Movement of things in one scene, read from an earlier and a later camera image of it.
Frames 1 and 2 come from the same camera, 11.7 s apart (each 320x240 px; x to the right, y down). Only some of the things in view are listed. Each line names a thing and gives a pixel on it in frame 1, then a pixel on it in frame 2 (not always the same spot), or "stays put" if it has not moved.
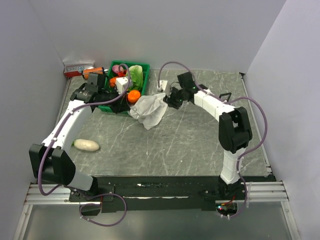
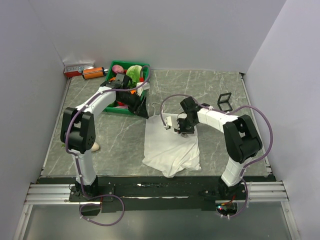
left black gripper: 121,105 → 139,108
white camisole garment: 149,109 → 167,152
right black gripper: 169,100 → 183,131
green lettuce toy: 136,77 stays put
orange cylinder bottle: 100,70 stays put
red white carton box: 72,70 stays put
